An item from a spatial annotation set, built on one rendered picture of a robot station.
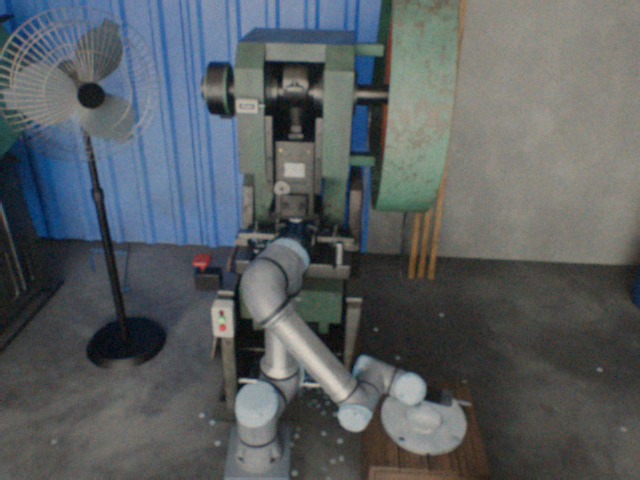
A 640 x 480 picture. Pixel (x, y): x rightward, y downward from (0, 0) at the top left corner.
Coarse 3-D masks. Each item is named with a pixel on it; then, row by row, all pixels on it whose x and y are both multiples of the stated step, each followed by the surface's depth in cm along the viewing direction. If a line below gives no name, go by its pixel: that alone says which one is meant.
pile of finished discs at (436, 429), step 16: (400, 400) 188; (384, 416) 181; (400, 416) 181; (416, 416) 181; (432, 416) 181; (448, 416) 182; (464, 416) 181; (400, 432) 175; (416, 432) 175; (432, 432) 175; (448, 432) 176; (464, 432) 176; (416, 448) 170; (432, 448) 170; (448, 448) 169
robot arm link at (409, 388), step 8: (400, 376) 136; (408, 376) 135; (416, 376) 134; (400, 384) 134; (408, 384) 134; (416, 384) 133; (424, 384) 137; (392, 392) 137; (400, 392) 133; (408, 392) 133; (416, 392) 133; (424, 392) 135; (408, 400) 133; (416, 400) 133
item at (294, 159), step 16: (288, 144) 186; (304, 144) 186; (288, 160) 189; (304, 160) 189; (288, 176) 192; (304, 176) 192; (288, 192) 195; (304, 192) 195; (288, 208) 195; (304, 208) 194
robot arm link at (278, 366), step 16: (288, 240) 140; (272, 256) 132; (288, 256) 135; (304, 256) 140; (288, 272) 132; (288, 288) 135; (272, 336) 147; (272, 352) 150; (288, 352) 150; (272, 368) 152; (288, 368) 153; (288, 384) 154; (288, 400) 154
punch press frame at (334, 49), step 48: (240, 48) 172; (288, 48) 173; (336, 48) 171; (240, 96) 175; (336, 96) 173; (240, 144) 183; (336, 144) 181; (336, 192) 222; (240, 288) 199; (336, 288) 199
